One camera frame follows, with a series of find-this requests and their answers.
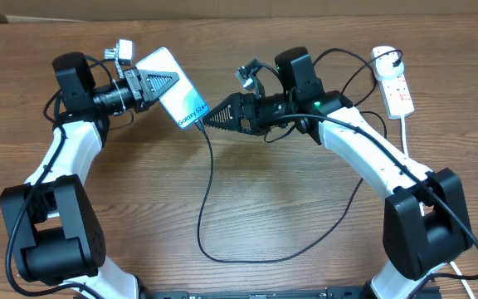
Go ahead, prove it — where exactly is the blue screen smartphone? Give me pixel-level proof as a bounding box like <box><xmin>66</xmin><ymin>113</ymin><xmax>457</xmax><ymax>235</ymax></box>
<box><xmin>135</xmin><ymin>47</ymin><xmax>209</xmax><ymax>129</ymax></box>

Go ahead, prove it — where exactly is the black charging cable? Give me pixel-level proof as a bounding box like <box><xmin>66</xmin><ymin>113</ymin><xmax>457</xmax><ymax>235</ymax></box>
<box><xmin>194</xmin><ymin>47</ymin><xmax>404</xmax><ymax>264</ymax></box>

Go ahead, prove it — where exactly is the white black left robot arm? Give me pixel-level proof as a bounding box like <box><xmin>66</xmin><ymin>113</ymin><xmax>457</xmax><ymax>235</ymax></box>
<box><xmin>0</xmin><ymin>48</ymin><xmax>202</xmax><ymax>298</ymax></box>

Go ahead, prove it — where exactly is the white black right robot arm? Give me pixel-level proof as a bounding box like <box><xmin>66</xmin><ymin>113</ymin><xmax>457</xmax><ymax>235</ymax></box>
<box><xmin>203</xmin><ymin>47</ymin><xmax>476</xmax><ymax>298</ymax></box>

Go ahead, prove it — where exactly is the white charger plug adapter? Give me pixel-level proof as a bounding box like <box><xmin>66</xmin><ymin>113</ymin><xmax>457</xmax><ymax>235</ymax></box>
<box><xmin>371</xmin><ymin>46</ymin><xmax>404</xmax><ymax>81</ymax></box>

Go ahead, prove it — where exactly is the white power strip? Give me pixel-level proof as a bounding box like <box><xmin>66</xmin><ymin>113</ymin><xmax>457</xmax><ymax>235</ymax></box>
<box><xmin>379</xmin><ymin>75</ymin><xmax>415</xmax><ymax>120</ymax></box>

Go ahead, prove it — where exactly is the white power strip cord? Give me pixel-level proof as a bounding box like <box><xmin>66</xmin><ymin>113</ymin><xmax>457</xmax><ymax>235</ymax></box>
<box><xmin>399</xmin><ymin>115</ymin><xmax>476</xmax><ymax>299</ymax></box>

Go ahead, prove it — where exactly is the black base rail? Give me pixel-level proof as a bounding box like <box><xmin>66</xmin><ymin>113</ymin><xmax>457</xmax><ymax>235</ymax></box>
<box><xmin>72</xmin><ymin>285</ymin><xmax>442</xmax><ymax>299</ymax></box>

